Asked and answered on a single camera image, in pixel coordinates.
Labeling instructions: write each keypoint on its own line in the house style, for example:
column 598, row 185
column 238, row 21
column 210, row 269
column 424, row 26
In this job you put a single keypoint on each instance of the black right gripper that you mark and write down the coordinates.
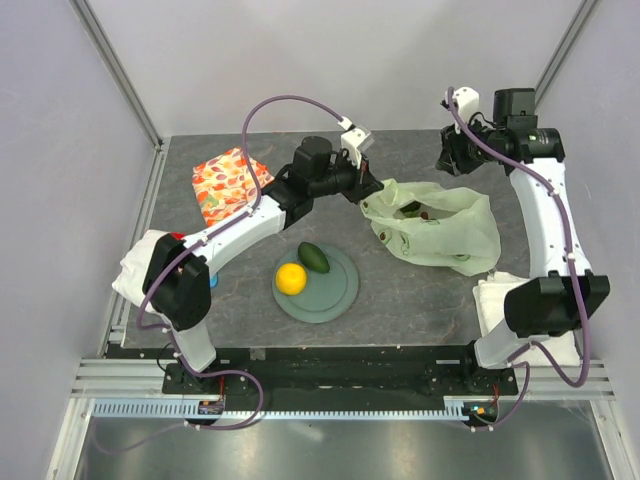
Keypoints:
column 452, row 158

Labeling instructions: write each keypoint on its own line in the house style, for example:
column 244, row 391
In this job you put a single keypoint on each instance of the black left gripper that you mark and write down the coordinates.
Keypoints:
column 364, row 184

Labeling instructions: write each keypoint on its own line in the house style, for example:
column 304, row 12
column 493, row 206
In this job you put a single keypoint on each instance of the light green plastic bag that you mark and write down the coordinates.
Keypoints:
column 462, row 234

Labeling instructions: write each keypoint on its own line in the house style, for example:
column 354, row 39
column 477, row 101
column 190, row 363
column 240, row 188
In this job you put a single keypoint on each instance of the green fake avocado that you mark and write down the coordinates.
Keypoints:
column 313, row 258

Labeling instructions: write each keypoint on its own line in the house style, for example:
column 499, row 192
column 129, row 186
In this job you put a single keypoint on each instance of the yellow fake orange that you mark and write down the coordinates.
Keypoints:
column 291, row 279

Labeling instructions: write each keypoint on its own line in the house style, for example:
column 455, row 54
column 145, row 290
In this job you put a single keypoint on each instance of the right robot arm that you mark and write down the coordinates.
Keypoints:
column 562, row 291

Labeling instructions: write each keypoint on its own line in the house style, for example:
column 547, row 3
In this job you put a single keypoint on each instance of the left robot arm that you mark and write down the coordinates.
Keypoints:
column 177, row 281

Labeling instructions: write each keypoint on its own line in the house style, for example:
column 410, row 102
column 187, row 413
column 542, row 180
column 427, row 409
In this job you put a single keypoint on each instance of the teal round plate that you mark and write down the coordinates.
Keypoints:
column 326, row 296

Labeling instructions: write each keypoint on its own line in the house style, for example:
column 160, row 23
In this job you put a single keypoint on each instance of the white folded towel right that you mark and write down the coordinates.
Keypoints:
column 489, row 295

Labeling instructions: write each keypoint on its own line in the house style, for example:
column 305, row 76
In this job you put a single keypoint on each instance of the white folded towel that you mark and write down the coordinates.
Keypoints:
column 134, row 266
column 489, row 295

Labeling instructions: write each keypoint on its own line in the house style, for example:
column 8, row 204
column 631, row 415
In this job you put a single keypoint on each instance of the floral orange folded cloth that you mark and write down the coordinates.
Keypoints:
column 223, row 185

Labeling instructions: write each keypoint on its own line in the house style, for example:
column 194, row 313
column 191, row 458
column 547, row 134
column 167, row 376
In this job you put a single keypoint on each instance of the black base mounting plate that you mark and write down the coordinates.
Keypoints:
column 433, row 371

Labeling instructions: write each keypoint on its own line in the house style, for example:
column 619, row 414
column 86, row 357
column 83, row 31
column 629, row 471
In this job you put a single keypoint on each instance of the colourful printed cloth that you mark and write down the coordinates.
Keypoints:
column 213, row 278

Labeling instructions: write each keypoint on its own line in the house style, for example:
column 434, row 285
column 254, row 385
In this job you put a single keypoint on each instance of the white folded towel left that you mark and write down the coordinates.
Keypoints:
column 134, row 266

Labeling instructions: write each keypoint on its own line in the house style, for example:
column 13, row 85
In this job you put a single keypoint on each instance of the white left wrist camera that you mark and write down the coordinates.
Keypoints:
column 355, row 140

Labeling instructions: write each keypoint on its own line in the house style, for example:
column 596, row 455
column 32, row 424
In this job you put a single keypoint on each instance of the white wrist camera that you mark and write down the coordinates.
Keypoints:
column 467, row 102
column 355, row 140

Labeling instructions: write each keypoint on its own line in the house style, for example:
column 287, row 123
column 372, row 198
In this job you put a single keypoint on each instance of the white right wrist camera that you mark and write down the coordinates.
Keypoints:
column 467, row 102

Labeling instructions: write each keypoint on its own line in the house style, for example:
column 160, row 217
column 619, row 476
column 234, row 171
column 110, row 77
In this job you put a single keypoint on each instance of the aluminium frame post right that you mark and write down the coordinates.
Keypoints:
column 567, row 42

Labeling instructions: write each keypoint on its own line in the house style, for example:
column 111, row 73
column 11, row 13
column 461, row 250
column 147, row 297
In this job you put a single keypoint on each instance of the aluminium frame post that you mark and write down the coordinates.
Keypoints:
column 567, row 42
column 101, row 42

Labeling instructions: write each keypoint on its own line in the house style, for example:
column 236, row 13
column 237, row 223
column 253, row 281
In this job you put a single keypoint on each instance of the slotted grey cable duct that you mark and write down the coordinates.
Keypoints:
column 182, row 409

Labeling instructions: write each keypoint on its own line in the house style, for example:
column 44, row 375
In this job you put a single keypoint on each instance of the aluminium frame post left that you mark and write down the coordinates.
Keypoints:
column 101, row 42

